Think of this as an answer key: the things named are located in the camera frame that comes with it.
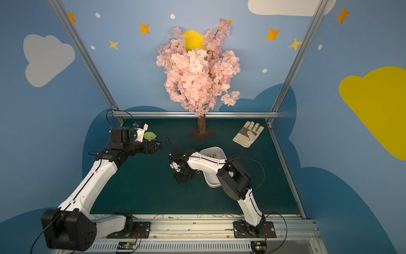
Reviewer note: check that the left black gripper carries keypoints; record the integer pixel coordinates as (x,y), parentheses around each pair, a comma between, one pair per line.
(150,146)

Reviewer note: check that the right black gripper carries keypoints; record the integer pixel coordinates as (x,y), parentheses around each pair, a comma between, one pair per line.
(175,160)

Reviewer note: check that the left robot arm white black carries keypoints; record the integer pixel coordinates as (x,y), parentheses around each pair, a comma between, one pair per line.
(70,226)

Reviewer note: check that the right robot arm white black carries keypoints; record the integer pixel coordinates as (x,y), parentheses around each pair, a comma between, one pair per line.
(232,177)

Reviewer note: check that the white storage box tray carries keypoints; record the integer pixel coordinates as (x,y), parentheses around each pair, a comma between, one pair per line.
(211,176)

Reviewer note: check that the grey work glove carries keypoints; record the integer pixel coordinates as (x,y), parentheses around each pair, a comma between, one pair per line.
(248,134)

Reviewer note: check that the pink cherry blossom tree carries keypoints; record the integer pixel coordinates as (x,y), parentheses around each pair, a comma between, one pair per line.
(199,72)

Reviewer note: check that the left green circuit board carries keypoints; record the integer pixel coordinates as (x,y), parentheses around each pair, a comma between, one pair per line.
(126,246)

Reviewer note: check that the green circuit board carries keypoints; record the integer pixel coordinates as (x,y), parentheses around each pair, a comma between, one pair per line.
(126,246)
(258,247)

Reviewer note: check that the right green circuit board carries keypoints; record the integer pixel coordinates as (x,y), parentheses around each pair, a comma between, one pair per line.
(258,247)

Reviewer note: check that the green toy shovel wooden handle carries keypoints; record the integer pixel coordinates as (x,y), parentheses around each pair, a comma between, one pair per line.
(149,136)

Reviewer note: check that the aluminium front rail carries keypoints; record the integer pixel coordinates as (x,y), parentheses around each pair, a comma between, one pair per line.
(213,234)

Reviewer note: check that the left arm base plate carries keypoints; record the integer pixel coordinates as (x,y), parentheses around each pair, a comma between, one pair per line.
(138,229)

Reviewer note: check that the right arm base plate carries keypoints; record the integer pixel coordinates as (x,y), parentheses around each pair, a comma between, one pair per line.
(244,230)

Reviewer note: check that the aluminium frame left post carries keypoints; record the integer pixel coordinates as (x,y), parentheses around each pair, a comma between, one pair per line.
(73,34)

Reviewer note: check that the aluminium frame post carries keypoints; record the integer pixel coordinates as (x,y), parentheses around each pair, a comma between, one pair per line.
(73,34)
(307,40)

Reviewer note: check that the aluminium frame right post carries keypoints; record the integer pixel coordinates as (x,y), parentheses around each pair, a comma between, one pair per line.
(307,40)

